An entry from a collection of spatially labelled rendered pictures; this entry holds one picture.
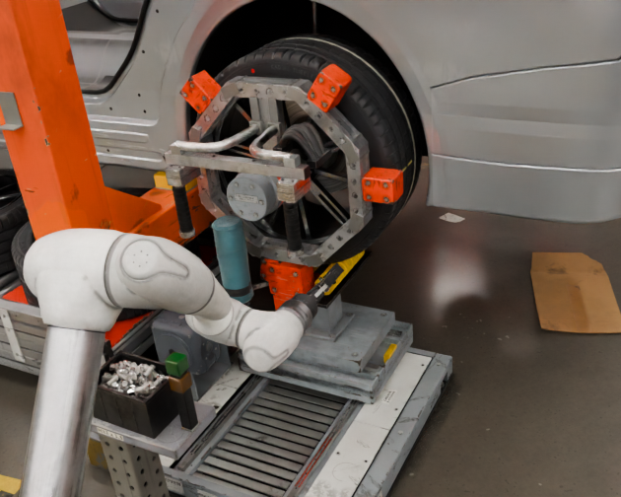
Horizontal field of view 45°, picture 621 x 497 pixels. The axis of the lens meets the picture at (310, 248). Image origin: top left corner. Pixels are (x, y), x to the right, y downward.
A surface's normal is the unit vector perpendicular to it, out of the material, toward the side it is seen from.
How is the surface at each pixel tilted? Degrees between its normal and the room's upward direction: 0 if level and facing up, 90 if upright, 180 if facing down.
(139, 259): 44
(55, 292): 57
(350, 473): 0
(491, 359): 0
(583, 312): 1
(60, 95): 90
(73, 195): 90
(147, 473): 90
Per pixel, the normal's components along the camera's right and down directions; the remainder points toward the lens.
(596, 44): -0.38, 0.47
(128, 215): 0.88, 0.15
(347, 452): -0.09, -0.88
